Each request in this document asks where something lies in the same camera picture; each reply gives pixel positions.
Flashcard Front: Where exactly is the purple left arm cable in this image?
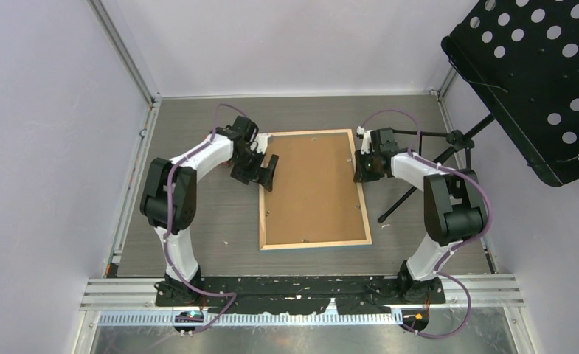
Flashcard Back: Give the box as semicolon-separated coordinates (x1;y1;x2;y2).
164;103;249;336

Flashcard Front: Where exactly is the brown backing board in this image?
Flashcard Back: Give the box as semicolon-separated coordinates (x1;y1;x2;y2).
264;133;367;246

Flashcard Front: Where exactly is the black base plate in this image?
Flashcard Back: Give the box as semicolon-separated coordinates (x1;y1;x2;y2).
154;276;445;315

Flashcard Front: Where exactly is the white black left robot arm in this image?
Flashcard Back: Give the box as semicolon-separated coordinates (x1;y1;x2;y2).
140;116;279;305

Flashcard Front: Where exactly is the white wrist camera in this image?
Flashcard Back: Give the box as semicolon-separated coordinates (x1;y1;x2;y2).
250;133;272;155
356;126;372;155

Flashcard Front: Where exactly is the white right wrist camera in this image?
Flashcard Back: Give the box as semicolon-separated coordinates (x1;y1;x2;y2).
356;126;372;155

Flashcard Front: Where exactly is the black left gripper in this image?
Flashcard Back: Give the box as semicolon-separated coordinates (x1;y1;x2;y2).
231;147;277;191

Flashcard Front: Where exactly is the black music stand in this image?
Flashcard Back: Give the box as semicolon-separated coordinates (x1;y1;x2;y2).
378;0;579;224

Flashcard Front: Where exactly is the aluminium front rail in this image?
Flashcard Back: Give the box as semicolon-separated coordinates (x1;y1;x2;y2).
80;274;524;327

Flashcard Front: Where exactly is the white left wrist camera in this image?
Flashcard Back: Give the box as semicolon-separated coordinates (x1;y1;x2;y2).
250;133;272;155

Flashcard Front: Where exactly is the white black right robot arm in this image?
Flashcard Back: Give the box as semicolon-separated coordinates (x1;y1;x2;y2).
354;126;489;303

